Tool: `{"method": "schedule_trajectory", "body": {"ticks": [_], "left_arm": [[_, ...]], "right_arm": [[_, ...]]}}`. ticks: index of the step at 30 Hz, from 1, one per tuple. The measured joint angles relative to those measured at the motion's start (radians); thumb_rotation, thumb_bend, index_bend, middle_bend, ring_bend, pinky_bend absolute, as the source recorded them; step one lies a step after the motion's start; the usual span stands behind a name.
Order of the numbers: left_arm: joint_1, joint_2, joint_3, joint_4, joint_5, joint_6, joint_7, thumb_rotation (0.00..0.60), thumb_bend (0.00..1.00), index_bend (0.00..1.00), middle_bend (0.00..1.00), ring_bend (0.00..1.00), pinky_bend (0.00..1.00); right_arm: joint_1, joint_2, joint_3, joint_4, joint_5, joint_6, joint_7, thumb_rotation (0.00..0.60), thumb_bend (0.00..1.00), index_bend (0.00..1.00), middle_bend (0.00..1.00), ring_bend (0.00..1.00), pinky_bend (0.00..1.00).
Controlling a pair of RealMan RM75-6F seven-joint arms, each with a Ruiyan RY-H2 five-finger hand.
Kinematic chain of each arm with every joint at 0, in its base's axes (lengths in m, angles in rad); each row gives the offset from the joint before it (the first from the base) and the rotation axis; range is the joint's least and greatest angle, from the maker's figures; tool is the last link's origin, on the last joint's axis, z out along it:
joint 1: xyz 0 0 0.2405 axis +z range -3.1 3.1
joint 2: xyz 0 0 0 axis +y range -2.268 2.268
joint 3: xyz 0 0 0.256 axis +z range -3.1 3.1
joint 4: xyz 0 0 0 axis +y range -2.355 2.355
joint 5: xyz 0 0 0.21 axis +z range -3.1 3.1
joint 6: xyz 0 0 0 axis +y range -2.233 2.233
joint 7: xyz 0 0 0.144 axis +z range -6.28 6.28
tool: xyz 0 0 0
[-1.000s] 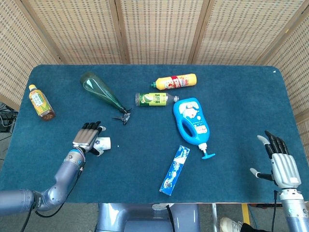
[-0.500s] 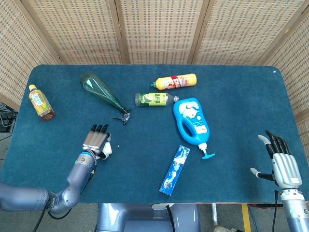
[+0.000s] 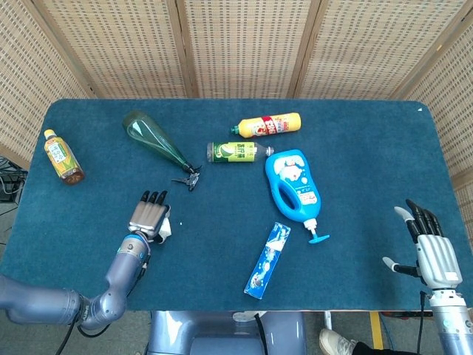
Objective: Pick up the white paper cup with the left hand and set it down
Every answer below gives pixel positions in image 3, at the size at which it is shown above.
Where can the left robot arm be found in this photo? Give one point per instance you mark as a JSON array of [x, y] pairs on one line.
[[92, 288]]

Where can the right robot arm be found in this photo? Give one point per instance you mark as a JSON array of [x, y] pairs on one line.
[[452, 321]]

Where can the blue pump detergent bottle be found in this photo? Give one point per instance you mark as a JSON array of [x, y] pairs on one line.
[[293, 185]]

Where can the clear bottle with green label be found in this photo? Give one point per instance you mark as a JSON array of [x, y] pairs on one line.
[[236, 152]]

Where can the grey robot torso base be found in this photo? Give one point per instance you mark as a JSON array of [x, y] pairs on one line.
[[221, 333]]

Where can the woven bamboo folding screen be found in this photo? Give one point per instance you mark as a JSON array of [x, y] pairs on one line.
[[236, 48]]

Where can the black trouser leg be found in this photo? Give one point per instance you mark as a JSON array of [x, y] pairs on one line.
[[384, 349]]

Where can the tea bottle with yellow label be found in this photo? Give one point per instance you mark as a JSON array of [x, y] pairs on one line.
[[63, 157]]

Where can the yellow dish soap bottle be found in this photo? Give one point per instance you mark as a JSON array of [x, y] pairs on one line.
[[269, 124]]

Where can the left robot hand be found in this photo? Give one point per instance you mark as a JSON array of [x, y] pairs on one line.
[[149, 216]]

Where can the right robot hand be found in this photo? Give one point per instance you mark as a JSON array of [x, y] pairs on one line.
[[434, 255]]

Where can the blue felt table cover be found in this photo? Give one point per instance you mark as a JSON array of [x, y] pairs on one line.
[[236, 111]]

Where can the white sneaker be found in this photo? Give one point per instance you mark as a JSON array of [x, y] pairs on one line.
[[334, 342]]

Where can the white paper cup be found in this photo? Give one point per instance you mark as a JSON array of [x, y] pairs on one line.
[[167, 225]]

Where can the green spray bottle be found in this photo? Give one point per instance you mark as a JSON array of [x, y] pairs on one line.
[[157, 142]]

